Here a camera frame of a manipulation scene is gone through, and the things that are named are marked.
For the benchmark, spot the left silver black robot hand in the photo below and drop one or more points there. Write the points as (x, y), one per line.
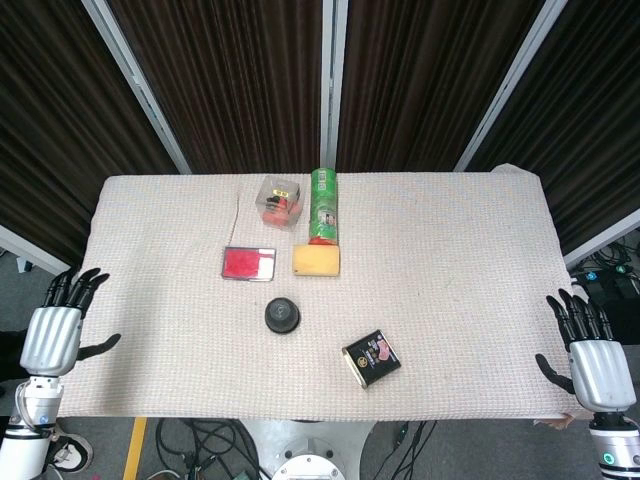
(50, 340)

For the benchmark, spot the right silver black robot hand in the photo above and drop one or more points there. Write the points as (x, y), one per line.
(602, 372)

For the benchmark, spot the black round jar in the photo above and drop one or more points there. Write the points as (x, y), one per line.
(282, 315)

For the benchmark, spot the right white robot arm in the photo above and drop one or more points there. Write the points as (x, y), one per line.
(615, 450)

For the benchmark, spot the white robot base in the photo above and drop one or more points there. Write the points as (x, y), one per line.
(310, 445)

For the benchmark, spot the black trouser leg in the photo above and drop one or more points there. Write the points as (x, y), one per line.
(10, 355)

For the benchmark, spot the brown cardboard scrap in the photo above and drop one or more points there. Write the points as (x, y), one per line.
(557, 421)

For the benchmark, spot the black device with green lights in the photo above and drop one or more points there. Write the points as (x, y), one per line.
(607, 285)

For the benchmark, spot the yellow floor tape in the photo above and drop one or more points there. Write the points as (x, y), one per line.
(135, 450)

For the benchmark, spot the white waffle tablecloth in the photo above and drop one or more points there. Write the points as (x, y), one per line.
(450, 300)

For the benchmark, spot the red ink pad case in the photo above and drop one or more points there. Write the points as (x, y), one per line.
(242, 264)

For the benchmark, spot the dark brown curtain panel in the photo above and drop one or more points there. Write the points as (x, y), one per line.
(420, 85)
(235, 85)
(590, 125)
(60, 125)

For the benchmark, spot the black luncheon meat tin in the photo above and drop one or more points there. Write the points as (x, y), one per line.
(372, 357)

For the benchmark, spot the clear box with red parts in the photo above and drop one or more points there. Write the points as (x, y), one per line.
(279, 202)

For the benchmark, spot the yellow sponge block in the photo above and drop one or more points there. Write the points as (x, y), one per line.
(316, 260)

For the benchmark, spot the green chip can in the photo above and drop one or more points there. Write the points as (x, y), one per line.
(324, 205)

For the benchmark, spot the grey aluminium frame rail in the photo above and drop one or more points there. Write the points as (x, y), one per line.
(30, 250)
(605, 239)

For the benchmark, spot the grey aluminium frame post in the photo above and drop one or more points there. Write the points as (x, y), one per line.
(137, 82)
(332, 85)
(510, 85)

